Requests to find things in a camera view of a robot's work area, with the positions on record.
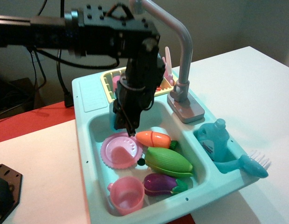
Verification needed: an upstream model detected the blue plastic tumbler cup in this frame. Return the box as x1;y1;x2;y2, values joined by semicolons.
109;102;117;132

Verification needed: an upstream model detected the pink tumbler in rack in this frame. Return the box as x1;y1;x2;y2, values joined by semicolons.
112;76;120;92

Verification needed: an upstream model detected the blue toy soap bottle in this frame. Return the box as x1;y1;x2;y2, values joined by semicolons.
196;119;229;162

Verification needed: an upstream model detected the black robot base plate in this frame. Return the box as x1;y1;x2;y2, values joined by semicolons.
0;164;23;224

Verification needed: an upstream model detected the black power cable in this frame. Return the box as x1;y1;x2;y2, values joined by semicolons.
0;0;119;118

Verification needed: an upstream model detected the purple toy eggplant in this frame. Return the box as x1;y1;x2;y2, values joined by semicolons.
143;173;188;196

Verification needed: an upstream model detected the pink handled cup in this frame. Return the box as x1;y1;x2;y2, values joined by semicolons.
107;176;145;216

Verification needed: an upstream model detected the pink toy spoon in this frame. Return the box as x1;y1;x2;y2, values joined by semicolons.
164;74;174;86

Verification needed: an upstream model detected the yellow dish rack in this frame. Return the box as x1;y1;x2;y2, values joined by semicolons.
100;67;178;103

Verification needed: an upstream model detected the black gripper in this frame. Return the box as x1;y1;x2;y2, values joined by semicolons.
112;78;156;136

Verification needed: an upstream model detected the green toy corn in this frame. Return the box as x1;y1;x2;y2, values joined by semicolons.
144;147;193;178

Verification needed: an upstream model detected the pink scalloped plate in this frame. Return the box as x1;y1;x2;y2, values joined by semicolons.
100;132;143;169

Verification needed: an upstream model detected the orange toy carrot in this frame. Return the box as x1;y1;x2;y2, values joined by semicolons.
135;131;178;150

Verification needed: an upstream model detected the black gooseneck clamp mount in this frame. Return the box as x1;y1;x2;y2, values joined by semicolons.
56;0;74;108

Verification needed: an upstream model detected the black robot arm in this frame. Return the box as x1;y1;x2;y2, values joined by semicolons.
0;3;165;136

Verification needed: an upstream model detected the blue dish brush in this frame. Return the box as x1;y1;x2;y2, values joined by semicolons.
214;151;271;178

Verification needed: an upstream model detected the teal toy sink unit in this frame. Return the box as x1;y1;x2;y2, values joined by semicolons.
72;73;257;224

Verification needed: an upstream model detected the grey toy faucet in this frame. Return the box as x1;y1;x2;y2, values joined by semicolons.
129;0;205;124

